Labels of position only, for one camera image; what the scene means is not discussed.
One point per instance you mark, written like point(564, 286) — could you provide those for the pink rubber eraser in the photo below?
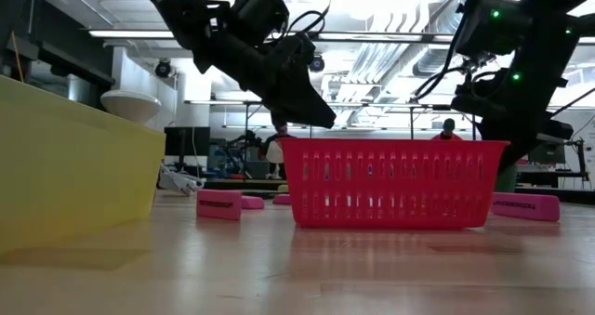
point(253, 203)
point(525, 206)
point(281, 200)
point(219, 205)

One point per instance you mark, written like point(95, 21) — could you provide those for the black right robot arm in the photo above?
point(548, 41)

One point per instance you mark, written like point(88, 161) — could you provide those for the black computer monitor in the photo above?
point(186, 140)
point(551, 154)

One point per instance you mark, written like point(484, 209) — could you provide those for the black ceiling spotlight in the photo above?
point(162, 69)
point(318, 65)

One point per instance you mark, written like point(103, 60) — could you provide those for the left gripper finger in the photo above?
point(307, 103)

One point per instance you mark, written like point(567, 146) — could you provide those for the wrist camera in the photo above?
point(258, 13)
point(558, 130)

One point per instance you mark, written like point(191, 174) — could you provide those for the white dome lamp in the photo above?
point(132, 106)

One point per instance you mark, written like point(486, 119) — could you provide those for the red plastic slotted basket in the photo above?
point(392, 185)

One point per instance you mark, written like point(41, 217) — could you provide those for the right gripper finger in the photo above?
point(516, 143)

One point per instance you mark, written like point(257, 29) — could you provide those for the yellow translucent plastic bin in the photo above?
point(70, 166)

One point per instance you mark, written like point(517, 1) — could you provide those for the person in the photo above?
point(447, 133)
point(279, 140)

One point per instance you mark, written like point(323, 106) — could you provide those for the long ceiling light bar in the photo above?
point(130, 34)

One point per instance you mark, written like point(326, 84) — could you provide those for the black background workstation frame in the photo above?
point(372, 105)

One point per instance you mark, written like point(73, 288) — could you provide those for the silver ventilation duct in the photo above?
point(432, 59)

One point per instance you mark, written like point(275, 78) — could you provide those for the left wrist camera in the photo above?
point(258, 13)

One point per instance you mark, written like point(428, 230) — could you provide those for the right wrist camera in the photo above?
point(558, 130)

